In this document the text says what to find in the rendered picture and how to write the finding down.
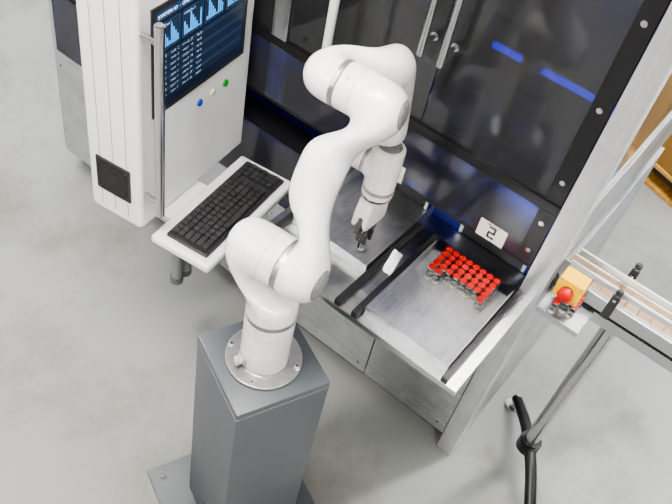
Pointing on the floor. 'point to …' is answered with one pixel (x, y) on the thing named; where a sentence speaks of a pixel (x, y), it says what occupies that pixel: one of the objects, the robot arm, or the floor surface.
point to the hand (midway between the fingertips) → (364, 234)
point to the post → (572, 217)
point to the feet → (525, 447)
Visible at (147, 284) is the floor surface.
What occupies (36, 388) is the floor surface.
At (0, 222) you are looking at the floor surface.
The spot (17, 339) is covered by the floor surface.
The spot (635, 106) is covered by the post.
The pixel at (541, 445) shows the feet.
